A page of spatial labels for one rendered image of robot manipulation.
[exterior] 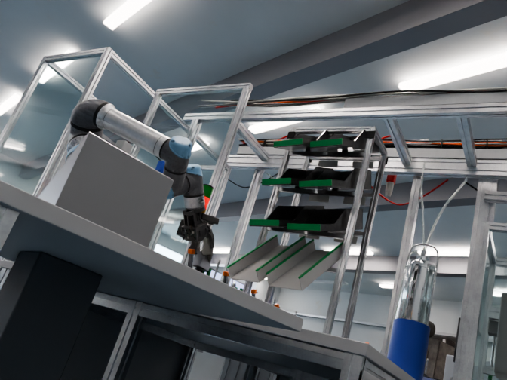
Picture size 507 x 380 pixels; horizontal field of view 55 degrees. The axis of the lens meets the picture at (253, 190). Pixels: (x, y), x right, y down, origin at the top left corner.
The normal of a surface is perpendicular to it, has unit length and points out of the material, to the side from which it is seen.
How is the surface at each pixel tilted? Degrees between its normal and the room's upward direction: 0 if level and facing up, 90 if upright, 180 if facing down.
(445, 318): 90
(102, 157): 90
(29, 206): 90
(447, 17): 180
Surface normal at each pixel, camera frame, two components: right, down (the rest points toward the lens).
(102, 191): 0.66, -0.09
